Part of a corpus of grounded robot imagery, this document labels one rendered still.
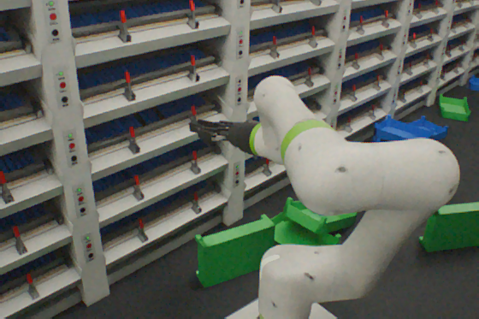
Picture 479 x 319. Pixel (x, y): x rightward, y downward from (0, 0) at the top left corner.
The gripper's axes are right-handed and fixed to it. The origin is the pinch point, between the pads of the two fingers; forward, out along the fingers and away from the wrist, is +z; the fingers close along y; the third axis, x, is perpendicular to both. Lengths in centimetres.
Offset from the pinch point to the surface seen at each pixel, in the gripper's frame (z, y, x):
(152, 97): 16.8, -5.2, 9.4
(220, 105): 24.5, 29.4, -3.6
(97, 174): 21.2, -28.1, -10.4
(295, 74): 27, 80, -2
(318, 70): 26, 97, -4
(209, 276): 8, 0, -60
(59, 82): 13.8, -35.9, 21.9
